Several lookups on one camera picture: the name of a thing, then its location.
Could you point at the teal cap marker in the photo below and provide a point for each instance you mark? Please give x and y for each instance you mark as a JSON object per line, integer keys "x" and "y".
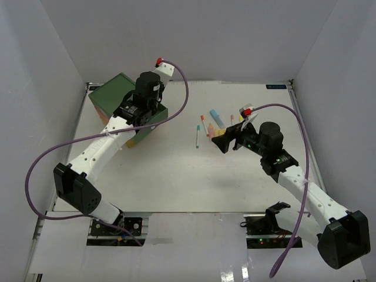
{"x": 197, "y": 145}

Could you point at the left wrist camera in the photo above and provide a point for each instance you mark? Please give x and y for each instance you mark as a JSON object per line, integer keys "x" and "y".
{"x": 164, "y": 70}

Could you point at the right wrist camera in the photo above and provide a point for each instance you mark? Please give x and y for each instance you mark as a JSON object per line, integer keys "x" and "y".
{"x": 248, "y": 115}

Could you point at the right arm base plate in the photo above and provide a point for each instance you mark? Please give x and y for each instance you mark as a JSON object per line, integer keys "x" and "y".
{"x": 259, "y": 236}

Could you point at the blue corner label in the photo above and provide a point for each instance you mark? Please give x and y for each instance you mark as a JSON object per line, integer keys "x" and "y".
{"x": 276, "y": 86}

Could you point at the green drawer storage box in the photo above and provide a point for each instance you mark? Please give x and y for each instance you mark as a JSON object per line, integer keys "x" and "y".
{"x": 106, "y": 97}

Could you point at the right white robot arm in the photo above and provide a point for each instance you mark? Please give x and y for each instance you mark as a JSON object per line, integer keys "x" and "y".
{"x": 341, "y": 236}

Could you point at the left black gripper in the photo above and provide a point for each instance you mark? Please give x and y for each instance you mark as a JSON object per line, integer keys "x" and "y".
{"x": 161, "y": 90}

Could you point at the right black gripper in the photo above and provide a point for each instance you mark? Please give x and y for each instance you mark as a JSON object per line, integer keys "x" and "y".
{"x": 223, "y": 141}

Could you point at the orange cap marker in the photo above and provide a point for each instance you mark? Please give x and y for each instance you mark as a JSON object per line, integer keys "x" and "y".
{"x": 204, "y": 125}

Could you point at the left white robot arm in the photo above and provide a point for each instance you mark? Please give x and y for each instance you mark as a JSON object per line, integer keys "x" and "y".
{"x": 75, "y": 181}

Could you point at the blue highlighter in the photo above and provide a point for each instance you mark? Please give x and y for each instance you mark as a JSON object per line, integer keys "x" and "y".
{"x": 217, "y": 119}

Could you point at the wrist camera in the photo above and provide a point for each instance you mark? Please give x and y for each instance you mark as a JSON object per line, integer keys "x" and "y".
{"x": 248, "y": 115}
{"x": 164, "y": 70}

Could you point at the pale yellow highlighter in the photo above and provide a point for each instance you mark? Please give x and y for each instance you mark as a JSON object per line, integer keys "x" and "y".
{"x": 217, "y": 132}

